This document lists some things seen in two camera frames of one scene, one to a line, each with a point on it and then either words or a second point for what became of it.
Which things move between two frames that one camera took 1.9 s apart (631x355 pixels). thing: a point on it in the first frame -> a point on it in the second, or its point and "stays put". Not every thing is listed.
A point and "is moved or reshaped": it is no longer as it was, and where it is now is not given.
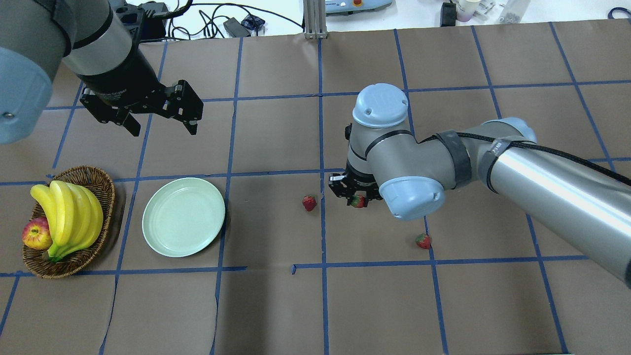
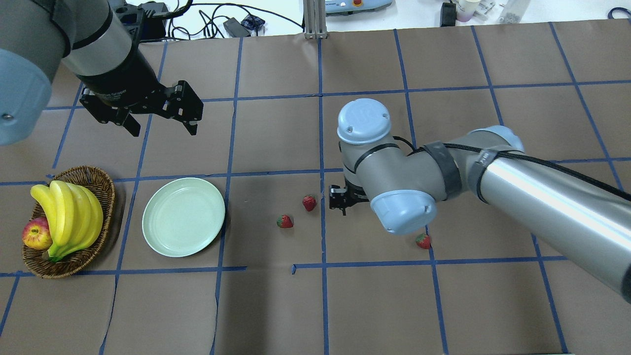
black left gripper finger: (189, 105) stays put
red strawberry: (423, 240) stays put
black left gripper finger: (132, 124) stays put
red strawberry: (357, 201) is moved or reshaped
